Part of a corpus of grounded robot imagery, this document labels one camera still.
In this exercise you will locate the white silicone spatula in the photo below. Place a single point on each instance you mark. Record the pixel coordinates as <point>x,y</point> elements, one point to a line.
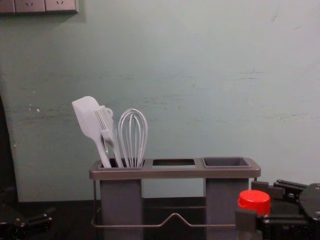
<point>86,112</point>

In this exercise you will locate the grey utensil cup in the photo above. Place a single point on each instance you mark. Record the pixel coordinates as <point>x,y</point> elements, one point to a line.
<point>225,197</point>
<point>121,200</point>

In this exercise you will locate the black rack with steel bars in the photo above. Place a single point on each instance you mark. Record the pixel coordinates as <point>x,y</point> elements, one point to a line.
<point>172,172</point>

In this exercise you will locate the black table cloth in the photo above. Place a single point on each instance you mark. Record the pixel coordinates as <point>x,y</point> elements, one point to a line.
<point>70,215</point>

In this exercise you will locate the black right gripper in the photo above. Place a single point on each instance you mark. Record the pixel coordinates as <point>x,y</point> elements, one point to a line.
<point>311,202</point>

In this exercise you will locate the black curved object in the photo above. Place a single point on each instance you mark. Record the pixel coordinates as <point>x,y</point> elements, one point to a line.
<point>6,155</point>

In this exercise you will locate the grey wall socket panel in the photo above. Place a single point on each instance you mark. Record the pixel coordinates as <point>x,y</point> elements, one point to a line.
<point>37,6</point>

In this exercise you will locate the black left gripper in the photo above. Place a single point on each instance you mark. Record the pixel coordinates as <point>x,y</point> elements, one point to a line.
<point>25,231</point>

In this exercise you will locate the white whisk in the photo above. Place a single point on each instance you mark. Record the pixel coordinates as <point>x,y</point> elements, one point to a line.
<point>132,135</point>

